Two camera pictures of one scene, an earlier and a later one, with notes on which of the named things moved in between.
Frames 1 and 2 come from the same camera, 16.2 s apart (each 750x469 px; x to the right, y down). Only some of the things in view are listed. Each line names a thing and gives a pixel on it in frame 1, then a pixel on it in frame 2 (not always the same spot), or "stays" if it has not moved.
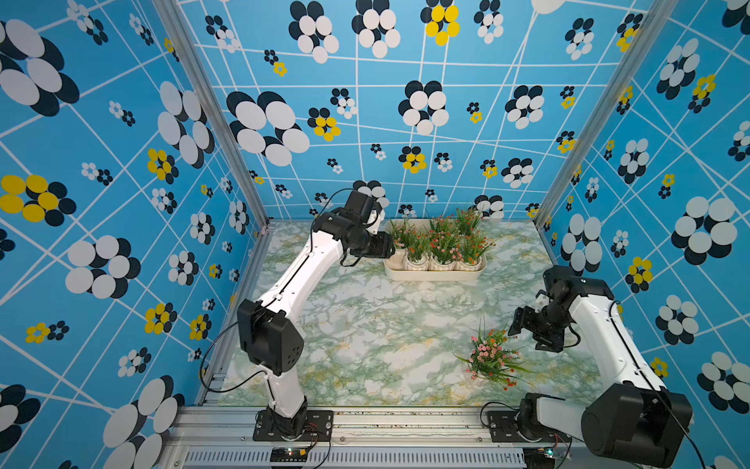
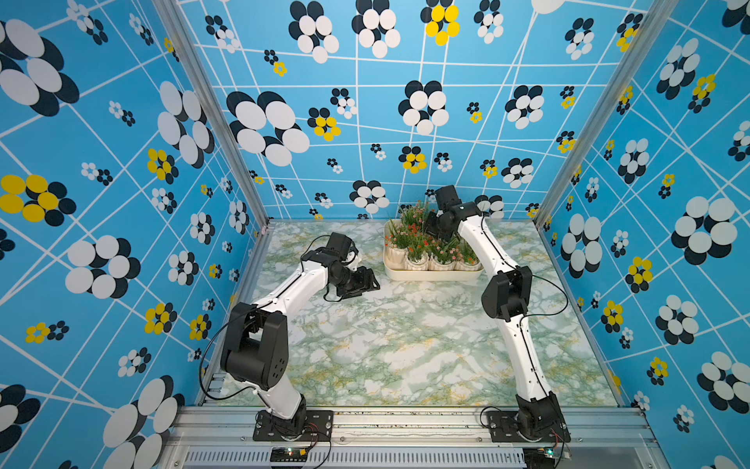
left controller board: x=288 y=454 stays
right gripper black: x=521 y=319 -> x=428 y=227
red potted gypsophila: x=418 y=251 stays
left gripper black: x=383 y=248 -> x=365 y=282
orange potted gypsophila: x=473 y=256 stays
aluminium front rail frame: x=363 y=438 stays
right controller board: x=539 y=457 stays
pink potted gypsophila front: x=402 y=233 stays
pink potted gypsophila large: x=492 y=356 -> x=414 y=217
